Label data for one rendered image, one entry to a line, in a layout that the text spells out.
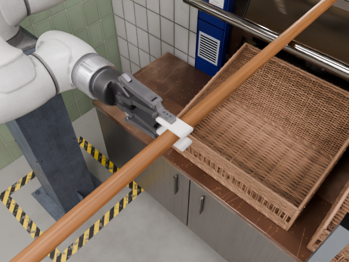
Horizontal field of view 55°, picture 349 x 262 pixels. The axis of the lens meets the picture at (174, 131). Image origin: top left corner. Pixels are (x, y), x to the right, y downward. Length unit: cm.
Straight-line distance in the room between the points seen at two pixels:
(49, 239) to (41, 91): 33
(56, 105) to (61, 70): 67
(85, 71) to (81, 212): 31
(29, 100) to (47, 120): 70
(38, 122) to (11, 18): 42
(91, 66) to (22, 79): 14
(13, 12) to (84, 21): 90
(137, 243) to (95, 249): 22
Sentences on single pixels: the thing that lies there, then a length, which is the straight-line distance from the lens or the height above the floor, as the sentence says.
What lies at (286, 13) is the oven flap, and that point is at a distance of 137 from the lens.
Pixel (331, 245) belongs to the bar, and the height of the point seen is 85.
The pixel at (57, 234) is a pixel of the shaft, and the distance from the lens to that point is 55.
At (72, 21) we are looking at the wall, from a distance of 201.
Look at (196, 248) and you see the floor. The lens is 181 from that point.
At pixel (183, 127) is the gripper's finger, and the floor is 122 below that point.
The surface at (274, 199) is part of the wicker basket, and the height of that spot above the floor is 71.
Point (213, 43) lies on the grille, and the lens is 160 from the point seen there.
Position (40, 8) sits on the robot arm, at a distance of 124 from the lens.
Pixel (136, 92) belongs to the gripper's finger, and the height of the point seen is 125.
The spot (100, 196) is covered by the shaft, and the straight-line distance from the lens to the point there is 56.
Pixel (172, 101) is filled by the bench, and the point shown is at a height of 58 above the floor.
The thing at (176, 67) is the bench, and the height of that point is 58.
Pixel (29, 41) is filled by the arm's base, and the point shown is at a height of 102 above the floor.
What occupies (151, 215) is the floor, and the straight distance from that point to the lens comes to 188.
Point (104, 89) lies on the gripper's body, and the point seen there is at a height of 122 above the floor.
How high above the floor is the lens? 169
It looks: 50 degrees down
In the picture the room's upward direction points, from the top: straight up
